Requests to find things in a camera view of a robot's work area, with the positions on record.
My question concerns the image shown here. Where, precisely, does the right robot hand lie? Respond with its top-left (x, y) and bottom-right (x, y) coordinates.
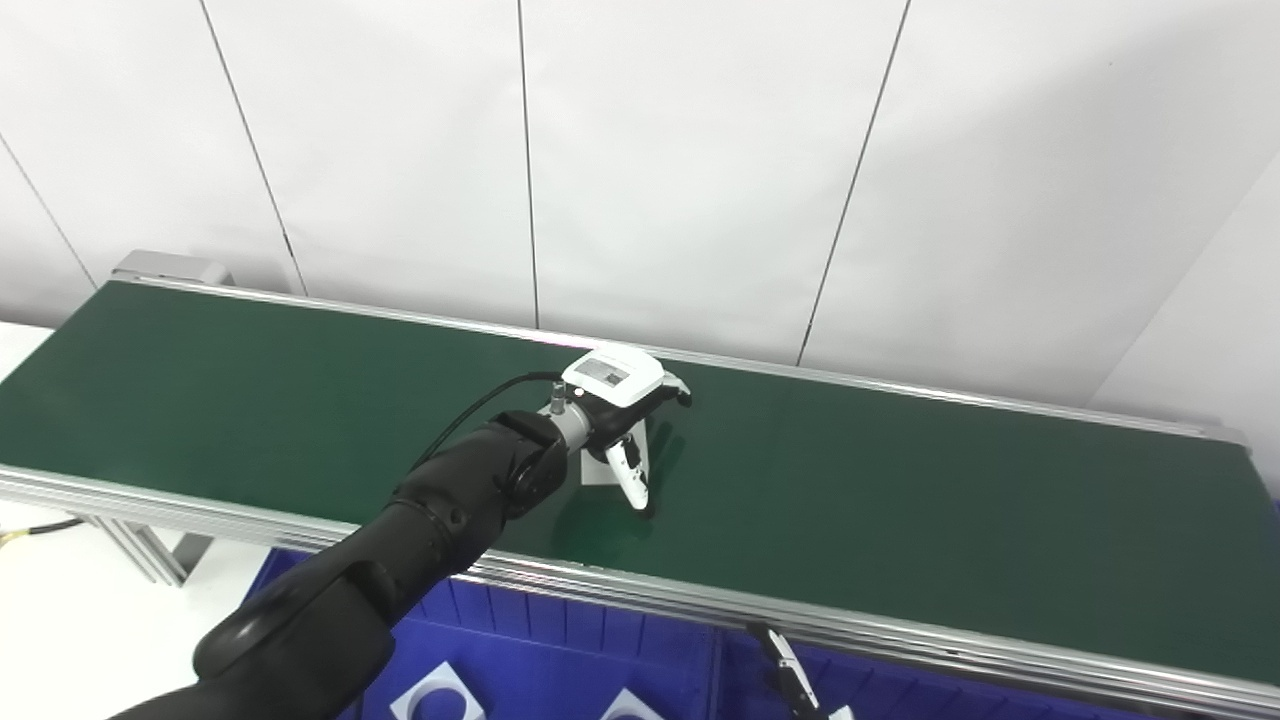
top-left (748, 622), bottom-right (856, 720)

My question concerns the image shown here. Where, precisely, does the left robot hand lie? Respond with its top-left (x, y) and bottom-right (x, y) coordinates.
top-left (543, 343), bottom-right (694, 518)

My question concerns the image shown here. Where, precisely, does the white square part with hole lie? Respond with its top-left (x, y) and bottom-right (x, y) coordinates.
top-left (600, 688), bottom-right (666, 720)
top-left (580, 420), bottom-right (651, 491)
top-left (390, 660), bottom-right (486, 720)

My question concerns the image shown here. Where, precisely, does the blue bin with black parts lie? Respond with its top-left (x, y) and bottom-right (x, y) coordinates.
top-left (712, 630), bottom-right (1181, 720)

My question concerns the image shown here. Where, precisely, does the green conveyor belt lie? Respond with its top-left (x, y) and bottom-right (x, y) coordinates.
top-left (0, 278), bottom-right (1280, 720)

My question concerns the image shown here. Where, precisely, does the blue bin with white parts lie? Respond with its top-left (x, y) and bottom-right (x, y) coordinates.
top-left (245, 548), bottom-right (723, 720)

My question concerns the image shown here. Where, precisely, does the grey conveyor motor housing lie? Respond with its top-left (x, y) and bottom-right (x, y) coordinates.
top-left (110, 250), bottom-right (233, 289)

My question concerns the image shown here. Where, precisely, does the aluminium conveyor leg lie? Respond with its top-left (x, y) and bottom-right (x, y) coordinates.
top-left (85, 515), bottom-right (213, 588)

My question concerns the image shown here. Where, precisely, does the black cable with connector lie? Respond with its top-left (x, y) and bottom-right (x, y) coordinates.
top-left (0, 517), bottom-right (86, 546)

